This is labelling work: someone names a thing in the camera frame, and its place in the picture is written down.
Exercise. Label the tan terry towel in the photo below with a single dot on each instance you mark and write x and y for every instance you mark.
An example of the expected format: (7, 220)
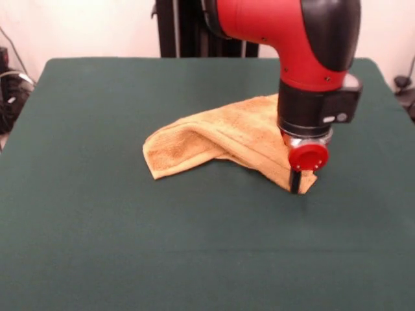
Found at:
(227, 129)

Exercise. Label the black equipment pile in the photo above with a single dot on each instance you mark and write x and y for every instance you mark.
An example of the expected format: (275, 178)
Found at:
(9, 97)

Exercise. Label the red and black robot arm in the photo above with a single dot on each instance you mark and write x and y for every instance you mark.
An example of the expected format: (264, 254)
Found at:
(291, 39)

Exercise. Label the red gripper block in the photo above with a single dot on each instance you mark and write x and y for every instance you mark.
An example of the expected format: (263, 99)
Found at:
(308, 157)

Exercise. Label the dark green table cloth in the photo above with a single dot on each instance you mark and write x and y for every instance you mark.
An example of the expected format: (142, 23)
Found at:
(97, 210)

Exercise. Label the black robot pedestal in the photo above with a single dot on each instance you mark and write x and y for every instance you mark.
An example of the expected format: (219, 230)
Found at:
(188, 32)

